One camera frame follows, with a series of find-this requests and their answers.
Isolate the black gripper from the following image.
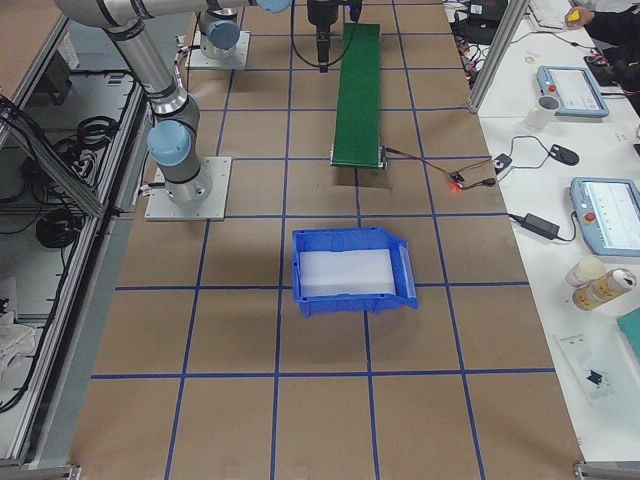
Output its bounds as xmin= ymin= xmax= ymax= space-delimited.
xmin=307 ymin=0 xmax=362 ymax=73

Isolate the green conveyor belt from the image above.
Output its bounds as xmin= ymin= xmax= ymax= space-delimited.
xmin=331 ymin=23 xmax=386 ymax=169

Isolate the red lit controller board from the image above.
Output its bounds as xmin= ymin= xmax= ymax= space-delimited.
xmin=448 ymin=171 xmax=465 ymax=191

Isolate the black small sensor box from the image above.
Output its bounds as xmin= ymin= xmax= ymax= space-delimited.
xmin=492 ymin=153 xmax=513 ymax=177

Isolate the blue plastic bin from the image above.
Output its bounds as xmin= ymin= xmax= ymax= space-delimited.
xmin=291 ymin=227 xmax=419 ymax=317

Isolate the white foam sheet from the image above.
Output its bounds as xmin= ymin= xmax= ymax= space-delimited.
xmin=298 ymin=249 xmax=396 ymax=297

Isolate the far teach pendant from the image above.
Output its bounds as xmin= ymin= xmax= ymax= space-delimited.
xmin=536 ymin=66 xmax=609 ymax=118

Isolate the teach pendant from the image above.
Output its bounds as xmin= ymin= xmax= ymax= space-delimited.
xmin=536 ymin=66 xmax=609 ymax=118
xmin=570 ymin=177 xmax=639 ymax=257

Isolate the black computer mouse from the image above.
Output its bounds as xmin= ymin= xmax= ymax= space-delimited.
xmin=549 ymin=144 xmax=580 ymax=166

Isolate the black power adapter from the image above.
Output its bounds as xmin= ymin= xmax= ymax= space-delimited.
xmin=521 ymin=213 xmax=559 ymax=240

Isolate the near teach pendant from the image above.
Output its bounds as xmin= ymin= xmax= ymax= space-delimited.
xmin=570 ymin=177 xmax=639 ymax=257

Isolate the cream lidded cup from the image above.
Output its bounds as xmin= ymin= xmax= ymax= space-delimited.
xmin=565 ymin=255 xmax=606 ymax=287

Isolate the yellow drink can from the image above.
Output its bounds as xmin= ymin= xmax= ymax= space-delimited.
xmin=572 ymin=268 xmax=637 ymax=311

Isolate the white crumpled cloth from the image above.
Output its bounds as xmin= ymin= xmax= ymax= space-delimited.
xmin=0 ymin=277 xmax=36 ymax=381

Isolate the clear plastic bag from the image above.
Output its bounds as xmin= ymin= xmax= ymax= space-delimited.
xmin=553 ymin=331 xmax=639 ymax=406

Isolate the aluminium frame post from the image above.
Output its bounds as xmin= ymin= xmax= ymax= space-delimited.
xmin=468 ymin=0 xmax=529 ymax=114

